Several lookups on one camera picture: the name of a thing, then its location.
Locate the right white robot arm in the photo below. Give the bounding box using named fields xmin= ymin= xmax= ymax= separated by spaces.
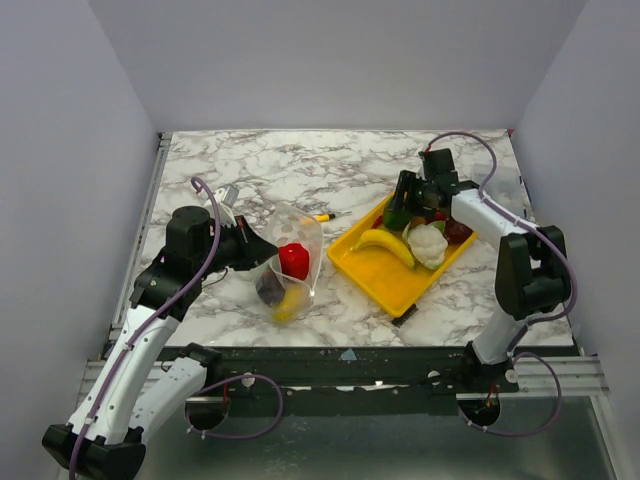
xmin=382 ymin=149 xmax=577 ymax=392

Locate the red strawberry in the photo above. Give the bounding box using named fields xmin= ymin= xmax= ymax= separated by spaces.
xmin=278 ymin=243 xmax=310 ymax=281

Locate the yellow plastic tray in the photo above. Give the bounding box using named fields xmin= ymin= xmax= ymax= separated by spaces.
xmin=327 ymin=197 xmax=478 ymax=318

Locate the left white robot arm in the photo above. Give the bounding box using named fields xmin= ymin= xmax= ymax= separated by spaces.
xmin=42 ymin=206 xmax=278 ymax=479

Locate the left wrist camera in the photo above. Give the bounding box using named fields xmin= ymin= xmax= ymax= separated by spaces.
xmin=202 ymin=184 xmax=239 ymax=216

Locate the white cauliflower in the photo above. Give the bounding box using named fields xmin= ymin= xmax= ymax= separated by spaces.
xmin=403 ymin=224 xmax=448 ymax=270

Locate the dark red plum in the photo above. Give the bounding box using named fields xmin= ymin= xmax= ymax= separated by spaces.
xmin=444 ymin=219 xmax=473 ymax=244

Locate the yellow handled screwdriver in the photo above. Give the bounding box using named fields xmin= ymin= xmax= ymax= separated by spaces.
xmin=313 ymin=211 xmax=351 ymax=223

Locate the green bell pepper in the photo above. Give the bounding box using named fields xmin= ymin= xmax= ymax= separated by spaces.
xmin=382 ymin=210 xmax=412 ymax=232

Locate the yellow lemon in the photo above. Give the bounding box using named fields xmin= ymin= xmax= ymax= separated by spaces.
xmin=271 ymin=285 xmax=310 ymax=323

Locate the clear plastic box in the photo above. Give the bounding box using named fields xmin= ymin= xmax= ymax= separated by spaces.
xmin=485 ymin=166 xmax=526 ymax=218

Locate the clear zip top bag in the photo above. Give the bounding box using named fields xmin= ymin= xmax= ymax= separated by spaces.
xmin=254 ymin=203 xmax=324 ymax=324

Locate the yellow banana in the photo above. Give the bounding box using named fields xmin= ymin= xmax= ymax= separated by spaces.
xmin=352 ymin=229 xmax=416 ymax=269

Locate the black table front rail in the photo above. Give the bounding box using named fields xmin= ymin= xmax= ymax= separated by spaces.
xmin=185 ymin=347 xmax=518 ymax=423

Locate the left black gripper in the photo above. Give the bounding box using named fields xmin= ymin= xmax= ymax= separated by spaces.
xmin=195 ymin=214 xmax=280 ymax=277

